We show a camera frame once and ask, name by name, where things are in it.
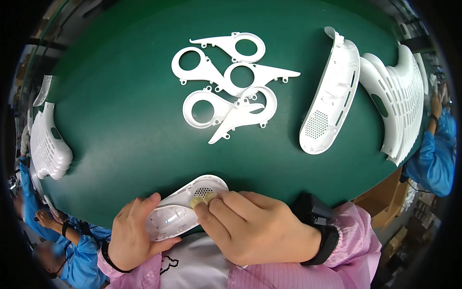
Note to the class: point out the stack of slotted white covers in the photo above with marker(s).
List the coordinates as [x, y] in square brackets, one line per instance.
[48, 151]
[400, 101]

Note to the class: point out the long white perforated plastic shell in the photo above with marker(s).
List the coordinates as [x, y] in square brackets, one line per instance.
[332, 94]

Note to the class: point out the small white perforated plastic shell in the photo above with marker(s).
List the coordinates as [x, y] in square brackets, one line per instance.
[173, 213]

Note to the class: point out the black wrist band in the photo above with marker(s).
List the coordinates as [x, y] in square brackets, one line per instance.
[114, 265]
[323, 238]

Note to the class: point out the person's left hand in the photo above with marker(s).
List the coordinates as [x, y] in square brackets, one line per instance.
[126, 234]

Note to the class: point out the person's body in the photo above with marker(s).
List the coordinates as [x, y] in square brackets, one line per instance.
[202, 263]

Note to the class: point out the person's right hand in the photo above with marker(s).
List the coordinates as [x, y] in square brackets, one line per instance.
[260, 231]

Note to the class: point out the brown cardboard box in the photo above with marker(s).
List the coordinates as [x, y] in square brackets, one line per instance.
[382, 202]

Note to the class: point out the cluttered storage shelf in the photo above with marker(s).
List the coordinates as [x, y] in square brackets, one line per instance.
[415, 224]

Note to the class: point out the white curved plastic piece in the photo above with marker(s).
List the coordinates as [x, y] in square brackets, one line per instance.
[42, 90]

